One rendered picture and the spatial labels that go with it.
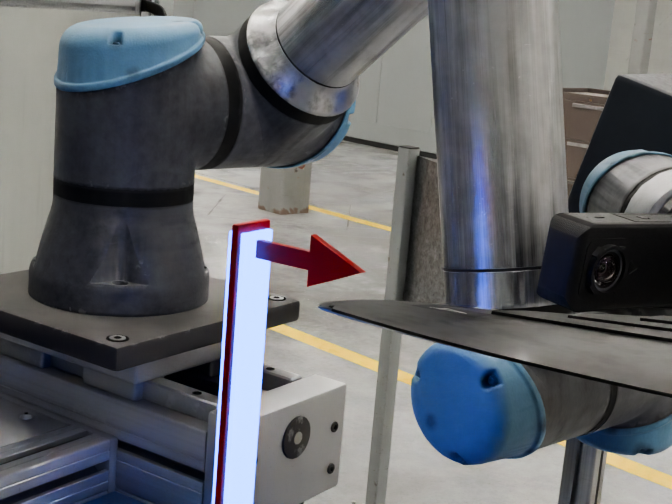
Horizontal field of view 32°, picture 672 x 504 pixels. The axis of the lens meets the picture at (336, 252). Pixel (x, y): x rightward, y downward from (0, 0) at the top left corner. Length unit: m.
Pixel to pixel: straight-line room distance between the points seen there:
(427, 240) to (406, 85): 8.06
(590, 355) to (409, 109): 10.39
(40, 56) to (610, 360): 2.05
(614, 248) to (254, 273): 0.17
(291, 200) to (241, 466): 6.66
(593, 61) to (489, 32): 10.43
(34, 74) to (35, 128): 0.11
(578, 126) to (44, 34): 5.27
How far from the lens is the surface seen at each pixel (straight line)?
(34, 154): 2.40
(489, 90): 0.66
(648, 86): 1.05
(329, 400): 0.93
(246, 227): 0.53
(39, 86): 2.39
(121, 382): 0.93
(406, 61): 10.82
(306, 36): 0.95
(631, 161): 0.78
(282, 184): 7.15
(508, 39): 0.66
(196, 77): 0.95
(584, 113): 7.28
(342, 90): 0.99
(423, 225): 2.81
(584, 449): 1.06
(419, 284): 2.83
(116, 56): 0.92
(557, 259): 0.57
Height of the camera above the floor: 1.29
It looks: 12 degrees down
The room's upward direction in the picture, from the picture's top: 5 degrees clockwise
